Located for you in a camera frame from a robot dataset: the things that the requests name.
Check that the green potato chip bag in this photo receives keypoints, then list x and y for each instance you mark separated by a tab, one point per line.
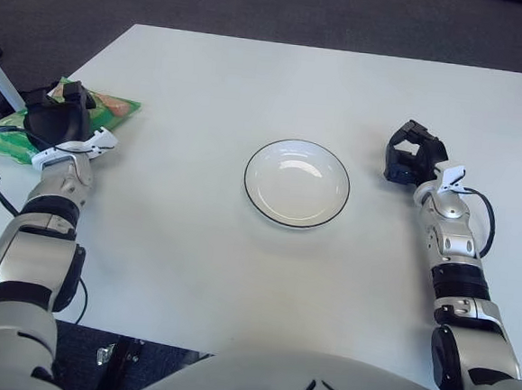
114	109

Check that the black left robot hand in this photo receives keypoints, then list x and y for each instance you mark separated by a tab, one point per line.
54	120

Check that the black robot lower body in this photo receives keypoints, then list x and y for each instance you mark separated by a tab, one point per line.
131	352

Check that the white table leg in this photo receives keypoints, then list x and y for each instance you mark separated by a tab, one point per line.
3	80

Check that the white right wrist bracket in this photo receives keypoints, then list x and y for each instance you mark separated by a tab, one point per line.
450	176

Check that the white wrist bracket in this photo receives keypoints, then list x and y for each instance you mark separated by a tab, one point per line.
104	139
450	176

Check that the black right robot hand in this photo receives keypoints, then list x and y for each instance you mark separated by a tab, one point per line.
401	170

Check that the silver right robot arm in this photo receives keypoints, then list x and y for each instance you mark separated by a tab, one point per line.
452	237

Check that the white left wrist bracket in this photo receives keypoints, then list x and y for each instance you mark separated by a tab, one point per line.
104	139

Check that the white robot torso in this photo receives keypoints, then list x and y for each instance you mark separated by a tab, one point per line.
273	385

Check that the white plate with black rim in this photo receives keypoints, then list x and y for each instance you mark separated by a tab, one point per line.
295	184

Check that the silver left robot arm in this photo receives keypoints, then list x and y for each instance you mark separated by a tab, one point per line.
58	183

